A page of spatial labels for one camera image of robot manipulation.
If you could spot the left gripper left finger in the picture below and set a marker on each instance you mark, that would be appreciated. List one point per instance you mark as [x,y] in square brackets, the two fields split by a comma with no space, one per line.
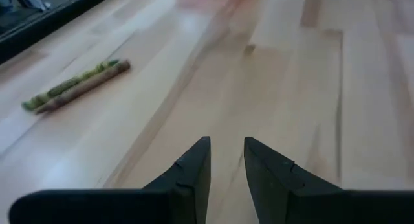
[181,191]

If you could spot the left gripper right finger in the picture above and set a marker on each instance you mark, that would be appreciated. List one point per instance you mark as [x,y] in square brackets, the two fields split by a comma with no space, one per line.
[284,195]

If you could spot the brown crayon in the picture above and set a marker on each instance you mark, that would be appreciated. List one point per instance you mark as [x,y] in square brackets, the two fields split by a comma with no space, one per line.
[84,87]

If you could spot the green crayon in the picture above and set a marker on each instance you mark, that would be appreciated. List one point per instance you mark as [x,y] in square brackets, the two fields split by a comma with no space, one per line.
[63,86]

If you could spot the black table edge frame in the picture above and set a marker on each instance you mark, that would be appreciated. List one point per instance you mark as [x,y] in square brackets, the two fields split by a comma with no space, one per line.
[19,44]

